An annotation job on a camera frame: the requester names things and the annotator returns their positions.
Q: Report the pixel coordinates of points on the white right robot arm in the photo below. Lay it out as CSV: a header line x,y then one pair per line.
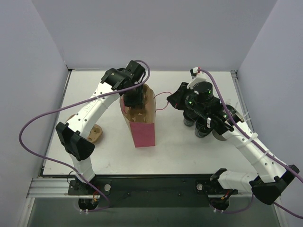
x,y
271,178

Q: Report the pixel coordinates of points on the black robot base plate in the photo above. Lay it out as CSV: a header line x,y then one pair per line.
x,y
138,201

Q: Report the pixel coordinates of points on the black paper coffee cup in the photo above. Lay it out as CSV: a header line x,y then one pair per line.
x,y
189,122

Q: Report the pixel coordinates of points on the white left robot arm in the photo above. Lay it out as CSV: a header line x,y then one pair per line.
x,y
73,135

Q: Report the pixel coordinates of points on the aluminium frame rail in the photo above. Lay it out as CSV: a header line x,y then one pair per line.
x,y
47,186

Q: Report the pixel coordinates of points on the pink cream paper bag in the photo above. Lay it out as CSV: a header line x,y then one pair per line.
x,y
143,134

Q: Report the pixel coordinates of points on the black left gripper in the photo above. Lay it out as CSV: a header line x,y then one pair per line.
x,y
133,100

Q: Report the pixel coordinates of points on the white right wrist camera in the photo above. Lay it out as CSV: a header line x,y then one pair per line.
x,y
197,76

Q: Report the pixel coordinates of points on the grey cylindrical utensil holder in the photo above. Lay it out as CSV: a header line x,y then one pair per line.
x,y
218,137

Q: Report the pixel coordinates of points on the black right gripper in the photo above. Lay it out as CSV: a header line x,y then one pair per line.
x,y
177,99

